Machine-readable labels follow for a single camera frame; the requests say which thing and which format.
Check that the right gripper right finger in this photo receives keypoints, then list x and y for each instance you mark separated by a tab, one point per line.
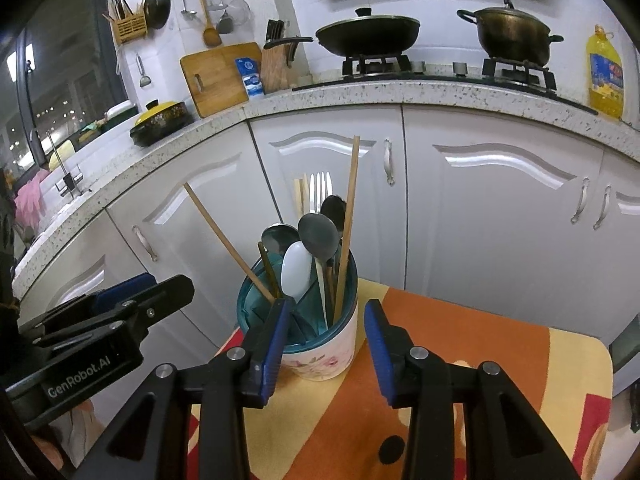
395	357

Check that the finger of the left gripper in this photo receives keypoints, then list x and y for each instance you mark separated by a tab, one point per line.
141	310
82	307

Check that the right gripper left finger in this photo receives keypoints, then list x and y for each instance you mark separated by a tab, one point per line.
264	348

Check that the white plastic spoon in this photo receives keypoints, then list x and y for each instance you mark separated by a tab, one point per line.
296	271

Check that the gold fork with dark handle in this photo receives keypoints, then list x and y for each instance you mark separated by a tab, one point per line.
273	284

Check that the silver steel fork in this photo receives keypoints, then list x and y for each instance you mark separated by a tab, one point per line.
320	188

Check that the kitchen faucet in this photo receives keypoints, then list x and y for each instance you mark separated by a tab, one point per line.
35	145

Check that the gloved left hand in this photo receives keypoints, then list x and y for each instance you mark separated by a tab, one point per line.
77	431

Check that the teal rimmed utensil holder cup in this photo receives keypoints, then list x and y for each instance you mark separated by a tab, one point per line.
312	350

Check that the orange yellow patterned mat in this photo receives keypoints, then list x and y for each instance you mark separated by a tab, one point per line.
497	399

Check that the pink rubber glove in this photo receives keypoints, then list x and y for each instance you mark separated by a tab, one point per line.
28	202

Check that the light bamboo chopstick in cup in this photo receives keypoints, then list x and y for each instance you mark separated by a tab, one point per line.
298	198

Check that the yellow lidded black casserole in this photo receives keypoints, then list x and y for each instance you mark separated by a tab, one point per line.
158	121

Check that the small hanging steel spoon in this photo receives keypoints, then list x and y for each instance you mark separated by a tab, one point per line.
144	80

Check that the wooden cutting board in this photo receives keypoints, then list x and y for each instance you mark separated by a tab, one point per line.
213	79

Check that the blue white salt bag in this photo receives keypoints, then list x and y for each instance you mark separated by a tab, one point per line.
250	77

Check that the wooden knife block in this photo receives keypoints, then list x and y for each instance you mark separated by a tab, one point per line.
277	56

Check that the hanging wooden spatula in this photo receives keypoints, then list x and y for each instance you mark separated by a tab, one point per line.
211	37

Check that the hanging steel turner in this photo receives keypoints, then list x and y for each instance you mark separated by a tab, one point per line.
225	23

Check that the hanging black frying pan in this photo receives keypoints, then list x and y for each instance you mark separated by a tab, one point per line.
156	13

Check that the black gas stove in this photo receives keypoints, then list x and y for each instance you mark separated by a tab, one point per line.
499	73

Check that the black wok with lid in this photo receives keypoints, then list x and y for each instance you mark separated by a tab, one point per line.
367	35

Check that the bronze stock pot with lid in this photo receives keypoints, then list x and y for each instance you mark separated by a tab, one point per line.
511	34

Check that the yellow cooking oil bottle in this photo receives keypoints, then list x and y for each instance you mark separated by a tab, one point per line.
605	74

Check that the bamboo chopstick wall holder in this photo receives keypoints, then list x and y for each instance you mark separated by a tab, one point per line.
126	23

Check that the hanging wire skimmer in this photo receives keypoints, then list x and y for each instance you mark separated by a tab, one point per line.
240	12

